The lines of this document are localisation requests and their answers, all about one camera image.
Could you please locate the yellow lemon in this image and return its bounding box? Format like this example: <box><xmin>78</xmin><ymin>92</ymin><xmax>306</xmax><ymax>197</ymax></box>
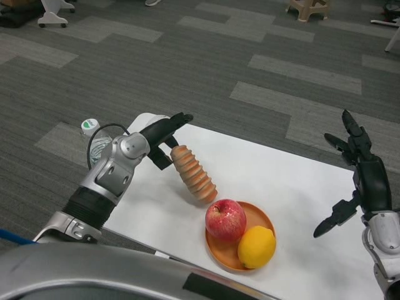
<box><xmin>237</xmin><ymin>225</ymin><xmax>277</xmax><ymax>269</ymax></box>

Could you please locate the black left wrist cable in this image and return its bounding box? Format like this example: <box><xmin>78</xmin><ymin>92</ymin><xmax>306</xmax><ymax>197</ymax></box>
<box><xmin>86</xmin><ymin>123</ymin><xmax>131</xmax><ymax>168</ymax></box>

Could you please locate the blue cable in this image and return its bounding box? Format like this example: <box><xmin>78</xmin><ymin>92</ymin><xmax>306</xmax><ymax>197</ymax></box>
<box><xmin>0</xmin><ymin>228</ymin><xmax>37</xmax><ymax>246</ymax></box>

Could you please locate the dark bag pile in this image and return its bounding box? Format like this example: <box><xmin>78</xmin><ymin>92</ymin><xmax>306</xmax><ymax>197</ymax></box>
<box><xmin>0</xmin><ymin>0</ymin><xmax>48</xmax><ymax>29</ymax></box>

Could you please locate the silver robot chest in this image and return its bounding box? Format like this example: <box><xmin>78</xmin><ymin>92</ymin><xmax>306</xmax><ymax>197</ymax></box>
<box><xmin>0</xmin><ymin>242</ymin><xmax>279</xmax><ymax>300</ymax></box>

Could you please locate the white wheeled stand base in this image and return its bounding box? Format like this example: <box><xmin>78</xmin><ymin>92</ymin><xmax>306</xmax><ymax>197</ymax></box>
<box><xmin>37</xmin><ymin>0</ymin><xmax>76</xmax><ymax>29</ymax></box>

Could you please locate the red apple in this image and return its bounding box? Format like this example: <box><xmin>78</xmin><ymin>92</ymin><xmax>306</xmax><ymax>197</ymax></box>
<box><xmin>204</xmin><ymin>198</ymin><xmax>247</xmax><ymax>242</ymax></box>

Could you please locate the ridged tan bread roll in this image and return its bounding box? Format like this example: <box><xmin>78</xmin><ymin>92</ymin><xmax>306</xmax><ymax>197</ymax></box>
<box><xmin>170</xmin><ymin>144</ymin><xmax>218</xmax><ymax>204</ymax></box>

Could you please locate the round orange plate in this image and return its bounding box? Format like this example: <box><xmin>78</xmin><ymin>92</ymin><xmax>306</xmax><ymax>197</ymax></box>
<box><xmin>205</xmin><ymin>200</ymin><xmax>277</xmax><ymax>274</ymax></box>

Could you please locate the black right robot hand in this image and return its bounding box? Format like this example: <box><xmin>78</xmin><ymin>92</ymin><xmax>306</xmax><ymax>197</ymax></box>
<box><xmin>312</xmin><ymin>109</ymin><xmax>393</xmax><ymax>239</ymax></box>

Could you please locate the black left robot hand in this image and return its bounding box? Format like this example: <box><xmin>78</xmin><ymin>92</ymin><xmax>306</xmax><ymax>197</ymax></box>
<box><xmin>139</xmin><ymin>112</ymin><xmax>194</xmax><ymax>171</ymax></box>

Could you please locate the beige plastic stool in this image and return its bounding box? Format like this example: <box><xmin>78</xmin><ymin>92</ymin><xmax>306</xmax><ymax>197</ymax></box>
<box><xmin>286</xmin><ymin>0</ymin><xmax>329</xmax><ymax>23</ymax></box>

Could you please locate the clear plastic water bottle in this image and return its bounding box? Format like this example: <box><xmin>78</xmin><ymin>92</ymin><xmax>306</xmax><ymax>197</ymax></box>
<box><xmin>80</xmin><ymin>117</ymin><xmax>113</xmax><ymax>166</ymax></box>

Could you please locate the white slanted furniture leg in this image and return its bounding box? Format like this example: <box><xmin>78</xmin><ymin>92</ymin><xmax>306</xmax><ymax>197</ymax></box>
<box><xmin>384</xmin><ymin>27</ymin><xmax>400</xmax><ymax>53</ymax></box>

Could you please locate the white chair base bar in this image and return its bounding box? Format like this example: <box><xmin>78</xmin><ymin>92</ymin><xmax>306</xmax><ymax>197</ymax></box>
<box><xmin>370</xmin><ymin>17</ymin><xmax>400</xmax><ymax>28</ymax></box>

